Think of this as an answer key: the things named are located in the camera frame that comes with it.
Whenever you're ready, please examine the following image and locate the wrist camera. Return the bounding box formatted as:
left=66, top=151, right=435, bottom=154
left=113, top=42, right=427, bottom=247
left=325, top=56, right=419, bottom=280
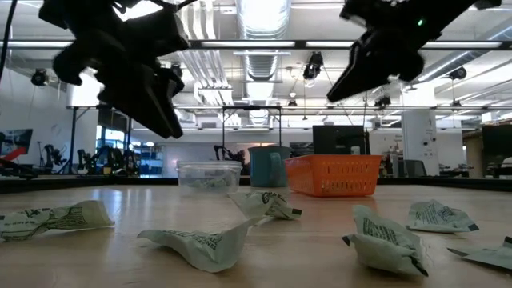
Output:
left=52, top=38, right=106, bottom=87
left=395, top=50, right=426, bottom=83

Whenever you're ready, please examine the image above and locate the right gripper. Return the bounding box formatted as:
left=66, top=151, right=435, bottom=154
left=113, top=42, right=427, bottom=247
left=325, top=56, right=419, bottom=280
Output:
left=326, top=0, right=439, bottom=103

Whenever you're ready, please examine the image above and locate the orange plastic basket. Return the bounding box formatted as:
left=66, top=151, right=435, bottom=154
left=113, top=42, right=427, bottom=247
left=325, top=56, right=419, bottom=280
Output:
left=285, top=154, right=383, bottom=198

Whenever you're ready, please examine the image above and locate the thin black hanging cable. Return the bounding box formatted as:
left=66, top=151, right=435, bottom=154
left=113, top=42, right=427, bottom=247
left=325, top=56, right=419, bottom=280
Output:
left=0, top=0, right=19, bottom=83

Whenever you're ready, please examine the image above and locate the long horizontal metal rail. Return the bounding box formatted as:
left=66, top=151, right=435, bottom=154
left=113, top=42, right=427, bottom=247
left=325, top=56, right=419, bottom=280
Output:
left=66, top=104, right=512, bottom=112

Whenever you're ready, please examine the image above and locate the black monitor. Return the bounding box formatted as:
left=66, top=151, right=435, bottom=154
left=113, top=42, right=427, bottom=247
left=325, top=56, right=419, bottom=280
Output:
left=312, top=125, right=371, bottom=156

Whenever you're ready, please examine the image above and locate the black metal stand frame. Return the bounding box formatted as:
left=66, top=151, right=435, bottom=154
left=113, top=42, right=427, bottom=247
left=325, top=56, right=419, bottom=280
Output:
left=221, top=105, right=283, bottom=161

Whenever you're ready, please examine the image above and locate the silver ceiling air duct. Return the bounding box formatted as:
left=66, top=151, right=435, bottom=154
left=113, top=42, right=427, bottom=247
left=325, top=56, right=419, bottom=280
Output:
left=235, top=0, right=292, bottom=83

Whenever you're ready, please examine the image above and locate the black cabinet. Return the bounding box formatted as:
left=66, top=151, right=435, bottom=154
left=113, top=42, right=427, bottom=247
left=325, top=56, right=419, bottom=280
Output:
left=482, top=125, right=512, bottom=179

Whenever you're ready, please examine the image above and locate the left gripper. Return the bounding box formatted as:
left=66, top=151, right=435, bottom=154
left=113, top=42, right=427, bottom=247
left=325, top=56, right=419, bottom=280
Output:
left=74, top=8, right=190, bottom=140

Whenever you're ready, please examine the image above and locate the black table frame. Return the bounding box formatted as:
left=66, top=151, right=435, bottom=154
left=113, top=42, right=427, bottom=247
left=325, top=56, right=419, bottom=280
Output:
left=0, top=174, right=512, bottom=192

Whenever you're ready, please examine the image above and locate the teal mug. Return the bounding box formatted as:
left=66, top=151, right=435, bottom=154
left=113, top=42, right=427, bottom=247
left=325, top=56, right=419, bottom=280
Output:
left=247, top=146, right=292, bottom=188

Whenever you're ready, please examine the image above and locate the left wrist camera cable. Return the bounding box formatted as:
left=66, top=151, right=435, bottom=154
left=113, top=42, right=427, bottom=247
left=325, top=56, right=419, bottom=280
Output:
left=114, top=0, right=199, bottom=13

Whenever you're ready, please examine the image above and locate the clear plastic container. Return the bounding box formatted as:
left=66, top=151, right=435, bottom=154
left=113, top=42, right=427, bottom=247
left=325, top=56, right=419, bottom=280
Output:
left=176, top=160, right=243, bottom=197

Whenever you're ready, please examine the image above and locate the wall screen with picture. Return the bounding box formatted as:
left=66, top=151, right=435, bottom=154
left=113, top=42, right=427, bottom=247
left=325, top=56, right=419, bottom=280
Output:
left=0, top=128, right=34, bottom=161

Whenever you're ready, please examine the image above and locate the white square pillar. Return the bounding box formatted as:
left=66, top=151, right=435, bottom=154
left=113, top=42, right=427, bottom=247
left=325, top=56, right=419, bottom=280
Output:
left=401, top=86, right=440, bottom=177

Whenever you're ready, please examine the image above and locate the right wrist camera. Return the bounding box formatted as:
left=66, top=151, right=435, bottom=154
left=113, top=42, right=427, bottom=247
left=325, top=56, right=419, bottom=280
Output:
left=395, top=50, right=426, bottom=83

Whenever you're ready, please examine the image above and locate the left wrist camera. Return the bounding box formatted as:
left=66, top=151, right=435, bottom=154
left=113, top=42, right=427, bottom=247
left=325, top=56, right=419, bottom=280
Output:
left=52, top=38, right=106, bottom=87

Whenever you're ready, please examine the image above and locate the dark office chair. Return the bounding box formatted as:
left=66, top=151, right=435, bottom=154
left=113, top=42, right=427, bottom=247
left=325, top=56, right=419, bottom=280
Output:
left=403, top=159, right=428, bottom=178

